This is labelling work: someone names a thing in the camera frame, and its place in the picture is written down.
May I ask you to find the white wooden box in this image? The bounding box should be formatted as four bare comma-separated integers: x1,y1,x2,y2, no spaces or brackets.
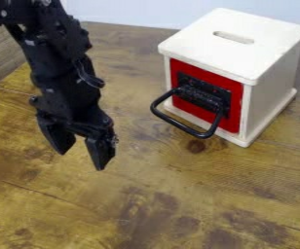
150,8,300,147

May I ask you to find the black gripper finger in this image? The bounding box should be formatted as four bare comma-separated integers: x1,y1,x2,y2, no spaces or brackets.
84,135,116,171
36,116,75,155

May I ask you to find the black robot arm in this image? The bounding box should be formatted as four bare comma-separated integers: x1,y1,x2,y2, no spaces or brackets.
0,0,116,170

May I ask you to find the black metal drawer handle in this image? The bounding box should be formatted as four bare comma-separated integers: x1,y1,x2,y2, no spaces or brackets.
148,72,233,140

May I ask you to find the red drawer front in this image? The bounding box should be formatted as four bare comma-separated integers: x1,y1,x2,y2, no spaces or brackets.
170,58,243,133

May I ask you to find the black cable loop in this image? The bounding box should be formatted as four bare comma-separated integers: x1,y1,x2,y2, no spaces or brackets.
72,57,106,89

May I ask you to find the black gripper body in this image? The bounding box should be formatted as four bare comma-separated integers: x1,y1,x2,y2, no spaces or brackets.
30,77,115,138

